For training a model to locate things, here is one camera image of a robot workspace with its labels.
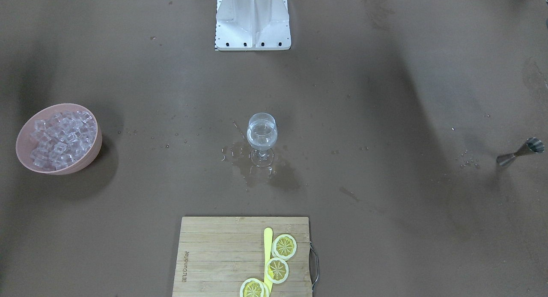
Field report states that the steel jigger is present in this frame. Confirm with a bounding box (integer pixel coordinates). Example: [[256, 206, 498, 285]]
[[496, 137, 545, 167]]

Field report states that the lemon slice near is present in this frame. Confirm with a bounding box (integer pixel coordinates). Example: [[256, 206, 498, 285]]
[[239, 278, 270, 297]]

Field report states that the lemon slice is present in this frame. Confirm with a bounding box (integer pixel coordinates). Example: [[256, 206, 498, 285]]
[[239, 278, 270, 297], [264, 257, 289, 285], [271, 233, 298, 261]]

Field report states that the lemon slice far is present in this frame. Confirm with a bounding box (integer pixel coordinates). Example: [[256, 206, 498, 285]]
[[271, 233, 298, 261]]

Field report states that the pink bowl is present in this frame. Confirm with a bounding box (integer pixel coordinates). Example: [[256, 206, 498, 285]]
[[15, 103, 103, 175]]

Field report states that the clear wine glass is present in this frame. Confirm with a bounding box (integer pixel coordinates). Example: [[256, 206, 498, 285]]
[[247, 113, 278, 167]]

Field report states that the bamboo cutting board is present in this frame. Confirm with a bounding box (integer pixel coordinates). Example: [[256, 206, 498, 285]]
[[172, 216, 319, 297]]

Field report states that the white pedestal column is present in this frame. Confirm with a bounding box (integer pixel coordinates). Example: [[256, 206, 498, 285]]
[[214, 0, 292, 51]]

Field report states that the yellow plastic knife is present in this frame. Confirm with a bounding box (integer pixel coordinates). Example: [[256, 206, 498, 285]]
[[263, 227, 273, 296]]

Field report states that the pile of ice cubes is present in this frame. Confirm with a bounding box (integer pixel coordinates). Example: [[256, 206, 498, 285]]
[[30, 110, 98, 172]]

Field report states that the lemon slice middle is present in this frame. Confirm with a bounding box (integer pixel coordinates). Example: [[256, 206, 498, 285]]
[[264, 257, 289, 285]]

